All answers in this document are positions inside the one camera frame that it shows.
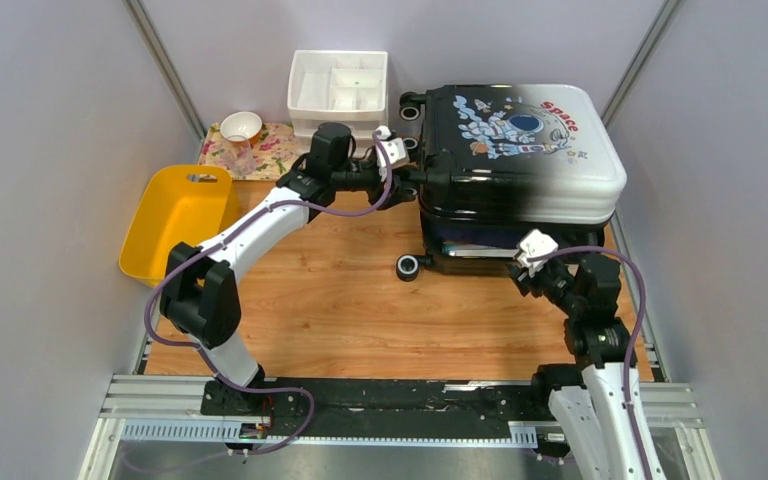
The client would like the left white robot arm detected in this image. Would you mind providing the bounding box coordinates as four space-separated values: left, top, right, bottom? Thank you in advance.
146 122 413 415

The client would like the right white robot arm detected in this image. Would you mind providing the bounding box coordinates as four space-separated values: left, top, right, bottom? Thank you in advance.
508 247 665 479

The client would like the purple cable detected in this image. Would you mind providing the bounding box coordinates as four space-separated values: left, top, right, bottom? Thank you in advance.
523 245 657 480
143 130 395 458

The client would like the floral serving tray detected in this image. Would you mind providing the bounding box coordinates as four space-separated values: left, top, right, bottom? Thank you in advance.
197 122 306 181

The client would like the white plastic drawer organizer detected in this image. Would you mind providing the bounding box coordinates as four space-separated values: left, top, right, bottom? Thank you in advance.
287 50 389 141

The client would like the white black space suitcase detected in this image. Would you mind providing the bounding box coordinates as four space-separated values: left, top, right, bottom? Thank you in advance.
396 84 627 282

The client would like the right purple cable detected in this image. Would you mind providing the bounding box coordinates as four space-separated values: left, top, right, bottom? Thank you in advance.
523 245 657 480

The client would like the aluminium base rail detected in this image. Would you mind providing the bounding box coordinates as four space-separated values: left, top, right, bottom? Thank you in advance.
79 373 721 479

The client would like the navy blue garment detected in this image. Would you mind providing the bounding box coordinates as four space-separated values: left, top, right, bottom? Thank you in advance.
423 222 535 249

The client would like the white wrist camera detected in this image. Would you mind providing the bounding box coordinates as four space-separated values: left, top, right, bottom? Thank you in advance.
372 125 410 182
514 229 559 277

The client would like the white orange bowl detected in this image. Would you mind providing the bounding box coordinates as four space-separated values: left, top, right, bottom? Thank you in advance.
219 111 264 146

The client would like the white flat box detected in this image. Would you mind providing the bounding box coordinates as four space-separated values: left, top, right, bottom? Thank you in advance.
442 242 517 259

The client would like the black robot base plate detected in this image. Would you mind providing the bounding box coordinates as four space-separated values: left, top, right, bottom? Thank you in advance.
200 377 571 458

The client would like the clear drinking glass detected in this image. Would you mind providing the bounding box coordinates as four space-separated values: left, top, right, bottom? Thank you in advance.
227 136 256 179

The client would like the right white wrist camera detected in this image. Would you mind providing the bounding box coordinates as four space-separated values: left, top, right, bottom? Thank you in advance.
514 229 559 277

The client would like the yellow plastic basket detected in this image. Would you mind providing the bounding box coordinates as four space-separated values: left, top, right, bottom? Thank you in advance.
118 165 240 287

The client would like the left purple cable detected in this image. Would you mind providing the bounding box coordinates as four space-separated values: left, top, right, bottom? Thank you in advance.
143 130 395 458

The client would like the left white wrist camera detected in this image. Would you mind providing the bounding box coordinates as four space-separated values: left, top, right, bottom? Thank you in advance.
372 125 410 182

